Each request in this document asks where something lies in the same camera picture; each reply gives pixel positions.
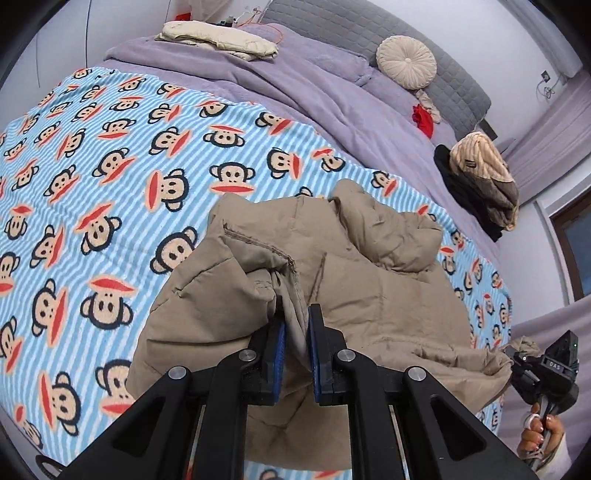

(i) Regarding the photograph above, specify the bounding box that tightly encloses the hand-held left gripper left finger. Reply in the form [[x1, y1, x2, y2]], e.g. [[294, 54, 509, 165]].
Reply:
[[60, 318, 289, 480]]

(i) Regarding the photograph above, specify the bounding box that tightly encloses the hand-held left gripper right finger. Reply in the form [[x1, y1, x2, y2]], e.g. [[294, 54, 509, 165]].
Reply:
[[307, 303, 539, 480]]

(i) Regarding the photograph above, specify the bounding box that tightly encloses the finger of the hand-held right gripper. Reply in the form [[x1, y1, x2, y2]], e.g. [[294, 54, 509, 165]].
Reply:
[[503, 345, 543, 384]]

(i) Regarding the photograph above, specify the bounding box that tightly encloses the beige puffer jacket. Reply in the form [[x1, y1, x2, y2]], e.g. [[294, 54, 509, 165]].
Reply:
[[126, 179, 542, 472]]

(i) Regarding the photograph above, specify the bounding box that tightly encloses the pile of brown black clothes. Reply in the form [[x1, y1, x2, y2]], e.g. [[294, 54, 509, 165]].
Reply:
[[450, 131, 520, 232]]

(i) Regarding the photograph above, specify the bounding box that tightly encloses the person's right hand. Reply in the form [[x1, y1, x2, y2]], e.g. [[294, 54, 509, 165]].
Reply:
[[517, 401, 561, 462]]

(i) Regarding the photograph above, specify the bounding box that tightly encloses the lilac curtain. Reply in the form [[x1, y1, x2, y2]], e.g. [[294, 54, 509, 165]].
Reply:
[[501, 80, 591, 199], [508, 295, 591, 480]]

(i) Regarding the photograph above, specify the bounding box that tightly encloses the dark framed window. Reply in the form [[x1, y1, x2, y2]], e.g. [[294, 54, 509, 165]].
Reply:
[[549, 203, 591, 301]]

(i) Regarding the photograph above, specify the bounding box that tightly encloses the black folded garment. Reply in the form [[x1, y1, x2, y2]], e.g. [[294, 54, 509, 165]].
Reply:
[[433, 144, 504, 243]]

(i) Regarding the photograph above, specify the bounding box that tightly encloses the monkey print striped blanket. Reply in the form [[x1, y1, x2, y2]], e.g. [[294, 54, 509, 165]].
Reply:
[[0, 67, 513, 480]]

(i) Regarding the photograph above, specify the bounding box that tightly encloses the purple duvet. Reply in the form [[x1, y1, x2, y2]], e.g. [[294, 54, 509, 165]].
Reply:
[[104, 23, 504, 259]]

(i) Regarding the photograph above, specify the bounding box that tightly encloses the red cloth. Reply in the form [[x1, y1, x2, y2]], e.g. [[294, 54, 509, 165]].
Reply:
[[412, 104, 435, 138]]

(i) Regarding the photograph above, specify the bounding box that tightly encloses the purple pillow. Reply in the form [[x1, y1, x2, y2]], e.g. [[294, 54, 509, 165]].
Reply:
[[360, 69, 462, 139], [235, 23, 370, 84]]

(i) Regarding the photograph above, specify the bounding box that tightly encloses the small beige cloth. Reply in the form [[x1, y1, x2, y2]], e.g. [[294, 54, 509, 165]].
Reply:
[[414, 89, 441, 123]]

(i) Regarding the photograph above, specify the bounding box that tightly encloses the round cream cushion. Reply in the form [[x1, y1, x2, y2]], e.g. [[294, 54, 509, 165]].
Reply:
[[376, 36, 437, 90]]

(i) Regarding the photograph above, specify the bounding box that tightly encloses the cream folded garment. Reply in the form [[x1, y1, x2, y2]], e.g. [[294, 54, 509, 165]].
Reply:
[[154, 21, 279, 62]]

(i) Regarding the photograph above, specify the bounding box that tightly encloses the grey quilted headboard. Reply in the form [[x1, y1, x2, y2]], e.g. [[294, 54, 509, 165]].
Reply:
[[259, 0, 492, 141]]

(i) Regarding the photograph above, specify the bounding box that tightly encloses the white wardrobe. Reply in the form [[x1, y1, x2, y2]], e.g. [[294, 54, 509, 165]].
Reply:
[[18, 0, 162, 93]]

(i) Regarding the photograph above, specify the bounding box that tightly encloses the orange cable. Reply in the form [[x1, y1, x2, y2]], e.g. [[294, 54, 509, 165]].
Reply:
[[259, 9, 282, 51]]

